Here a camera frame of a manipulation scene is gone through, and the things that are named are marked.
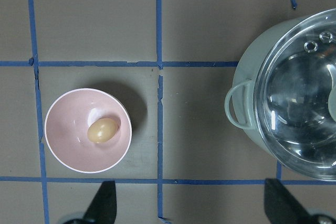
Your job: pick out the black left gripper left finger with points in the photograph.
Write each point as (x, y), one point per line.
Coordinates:
(103, 207)

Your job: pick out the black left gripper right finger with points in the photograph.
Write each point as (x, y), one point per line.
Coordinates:
(280, 206)

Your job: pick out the beige egg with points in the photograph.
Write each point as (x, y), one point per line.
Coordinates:
(102, 130)

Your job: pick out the glass pot lid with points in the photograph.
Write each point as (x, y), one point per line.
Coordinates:
(294, 99)

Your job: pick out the pale green steel pot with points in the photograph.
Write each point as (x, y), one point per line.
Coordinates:
(239, 101)

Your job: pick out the pink bowl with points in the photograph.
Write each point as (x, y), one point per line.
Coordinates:
(66, 130)

